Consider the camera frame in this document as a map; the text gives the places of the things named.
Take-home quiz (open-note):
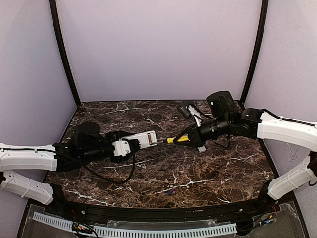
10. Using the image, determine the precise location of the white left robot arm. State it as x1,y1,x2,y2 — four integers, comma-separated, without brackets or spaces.
0,122,143,205

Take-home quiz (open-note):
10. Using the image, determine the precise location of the black left corner post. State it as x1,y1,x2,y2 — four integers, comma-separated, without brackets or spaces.
49,0,81,107

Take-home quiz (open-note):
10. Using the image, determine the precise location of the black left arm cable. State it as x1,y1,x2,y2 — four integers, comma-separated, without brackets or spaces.
56,148,137,184

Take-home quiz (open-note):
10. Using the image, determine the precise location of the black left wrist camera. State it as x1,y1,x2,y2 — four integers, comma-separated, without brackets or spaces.
112,139,131,157

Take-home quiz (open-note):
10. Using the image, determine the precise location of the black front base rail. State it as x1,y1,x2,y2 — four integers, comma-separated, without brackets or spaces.
45,199,281,224

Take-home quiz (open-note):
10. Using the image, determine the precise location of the white remote control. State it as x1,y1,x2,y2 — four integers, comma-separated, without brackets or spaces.
123,130,158,149

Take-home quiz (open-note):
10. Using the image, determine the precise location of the black corner post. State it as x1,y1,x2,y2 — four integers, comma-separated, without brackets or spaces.
49,0,81,107
240,0,269,105

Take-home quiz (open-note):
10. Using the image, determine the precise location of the white slotted cable duct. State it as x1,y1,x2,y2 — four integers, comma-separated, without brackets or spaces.
32,212,237,238

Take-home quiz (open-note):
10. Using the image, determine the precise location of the black right corner post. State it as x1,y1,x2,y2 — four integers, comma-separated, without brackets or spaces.
240,0,269,105

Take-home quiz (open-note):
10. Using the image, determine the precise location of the white battery compartment cover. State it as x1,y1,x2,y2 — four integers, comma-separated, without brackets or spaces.
197,146,206,153

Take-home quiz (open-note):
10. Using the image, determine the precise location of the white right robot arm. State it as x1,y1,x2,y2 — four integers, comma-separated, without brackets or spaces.
166,91,317,203

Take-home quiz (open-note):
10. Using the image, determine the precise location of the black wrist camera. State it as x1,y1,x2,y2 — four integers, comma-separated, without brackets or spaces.
177,103,203,127
112,139,131,157

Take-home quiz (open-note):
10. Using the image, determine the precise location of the yellow handled screwdriver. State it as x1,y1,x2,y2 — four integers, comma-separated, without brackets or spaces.
158,135,190,145

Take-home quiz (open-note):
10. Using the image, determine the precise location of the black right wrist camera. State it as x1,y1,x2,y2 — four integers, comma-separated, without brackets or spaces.
177,103,203,127

